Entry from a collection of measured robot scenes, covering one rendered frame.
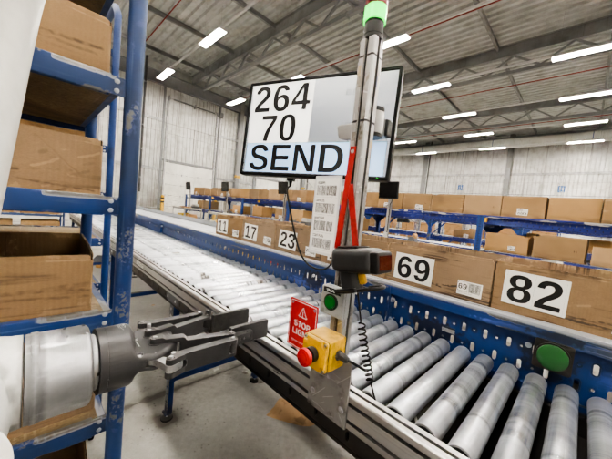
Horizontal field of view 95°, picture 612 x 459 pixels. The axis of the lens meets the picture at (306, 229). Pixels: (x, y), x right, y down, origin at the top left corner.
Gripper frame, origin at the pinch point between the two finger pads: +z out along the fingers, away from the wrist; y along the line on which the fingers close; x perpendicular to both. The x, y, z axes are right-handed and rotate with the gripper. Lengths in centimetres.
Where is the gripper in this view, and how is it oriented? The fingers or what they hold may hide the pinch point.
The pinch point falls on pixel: (240, 324)
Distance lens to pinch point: 51.5
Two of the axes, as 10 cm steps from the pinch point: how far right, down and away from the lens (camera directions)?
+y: -7.0, -1.2, 7.0
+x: -1.0, 9.9, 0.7
